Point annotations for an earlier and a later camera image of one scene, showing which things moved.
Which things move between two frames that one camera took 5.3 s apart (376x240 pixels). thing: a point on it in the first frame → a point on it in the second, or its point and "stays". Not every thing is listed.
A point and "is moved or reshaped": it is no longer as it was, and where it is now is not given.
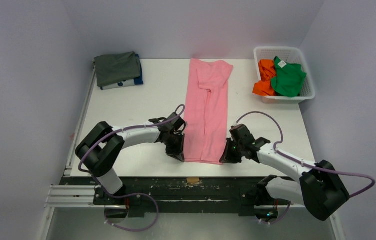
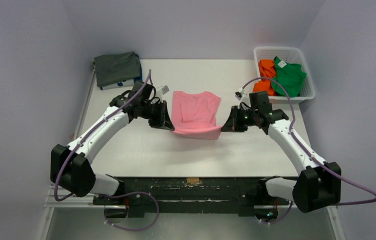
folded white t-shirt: x=126 y=83 stays
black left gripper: x=177 y=152 → x=163 y=121
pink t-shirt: x=206 y=115 is moved or reshaped
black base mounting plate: x=179 y=196 stays
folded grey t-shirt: x=111 y=68 stays
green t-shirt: x=288 y=81 stays
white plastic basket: x=290 y=55 stays
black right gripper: x=232 y=151 → x=235 y=118
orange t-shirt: x=267 y=71 stays
